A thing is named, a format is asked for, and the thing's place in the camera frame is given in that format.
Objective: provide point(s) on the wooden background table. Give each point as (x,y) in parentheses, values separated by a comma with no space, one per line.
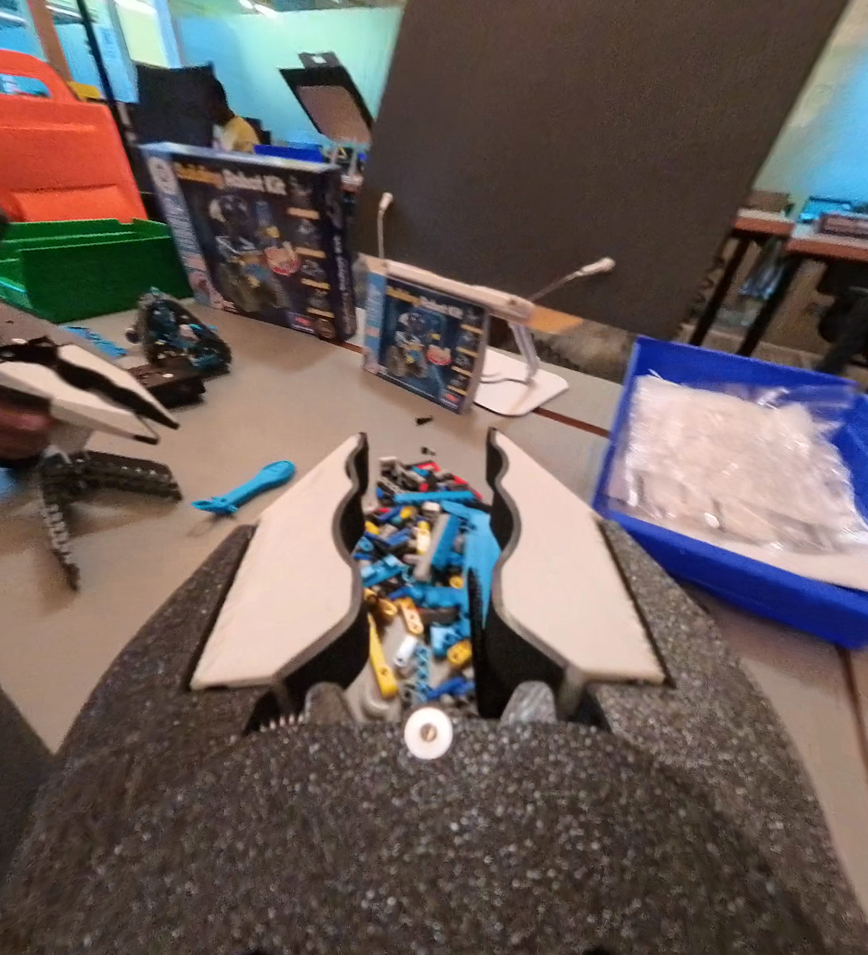
(837,248)

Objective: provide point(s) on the toy instruction booklet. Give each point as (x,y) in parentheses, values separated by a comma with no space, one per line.
(426,343)

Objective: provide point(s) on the blue plastic separator tool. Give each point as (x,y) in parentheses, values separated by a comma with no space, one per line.
(255,481)

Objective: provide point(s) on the orange plastic case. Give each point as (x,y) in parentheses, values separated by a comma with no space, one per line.
(46,149)

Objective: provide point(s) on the black partition board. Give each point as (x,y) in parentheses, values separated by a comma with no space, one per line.
(553,149)

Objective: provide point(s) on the clear bag of parts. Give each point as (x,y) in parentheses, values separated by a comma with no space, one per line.
(740,462)

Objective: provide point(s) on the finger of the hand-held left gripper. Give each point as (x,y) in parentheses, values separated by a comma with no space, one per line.
(105,373)
(53,392)

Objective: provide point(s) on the green plastic bin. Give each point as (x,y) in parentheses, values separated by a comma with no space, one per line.
(83,276)

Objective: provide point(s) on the large robot kit box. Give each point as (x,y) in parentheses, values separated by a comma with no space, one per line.
(255,239)

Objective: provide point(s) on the black framed light panel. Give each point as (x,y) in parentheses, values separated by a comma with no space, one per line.
(333,108)

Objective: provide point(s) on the black screen panel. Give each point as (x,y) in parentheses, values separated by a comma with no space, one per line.
(172,104)

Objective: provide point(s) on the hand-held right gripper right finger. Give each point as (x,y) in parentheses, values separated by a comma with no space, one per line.
(568,589)

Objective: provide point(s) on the pile of plastic building pieces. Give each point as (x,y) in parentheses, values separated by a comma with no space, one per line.
(434,597)

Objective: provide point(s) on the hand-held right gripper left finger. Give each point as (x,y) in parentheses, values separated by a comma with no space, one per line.
(284,597)

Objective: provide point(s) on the blue tracked toy robot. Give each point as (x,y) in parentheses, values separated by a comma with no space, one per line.
(172,328)

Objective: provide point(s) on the black control box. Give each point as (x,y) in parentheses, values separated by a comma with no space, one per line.
(172,384)

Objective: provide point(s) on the blue plastic tray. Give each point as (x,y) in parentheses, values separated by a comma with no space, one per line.
(740,582)

